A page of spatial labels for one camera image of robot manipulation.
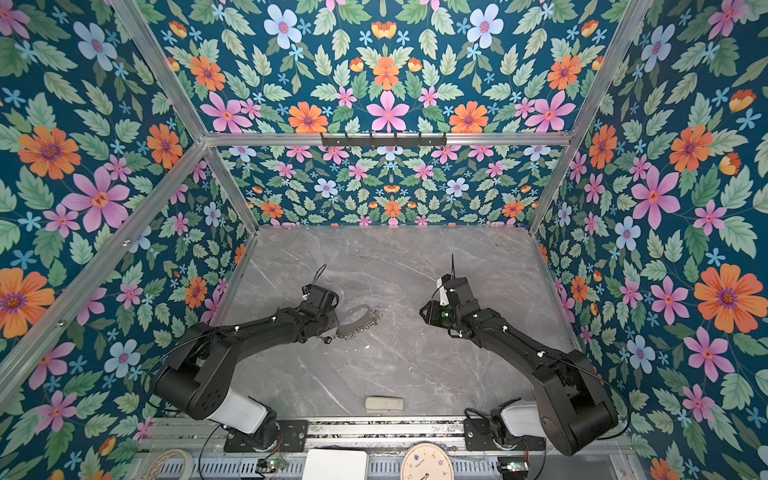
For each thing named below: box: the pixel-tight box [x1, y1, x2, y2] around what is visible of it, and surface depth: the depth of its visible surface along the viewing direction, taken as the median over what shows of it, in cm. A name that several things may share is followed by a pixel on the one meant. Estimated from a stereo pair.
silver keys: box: [335, 304, 383, 339], surface depth 97 cm
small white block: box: [365, 396, 404, 413], surface depth 77 cm
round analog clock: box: [400, 443, 455, 480], surface depth 69 cm
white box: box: [301, 449, 369, 480], surface depth 67 cm
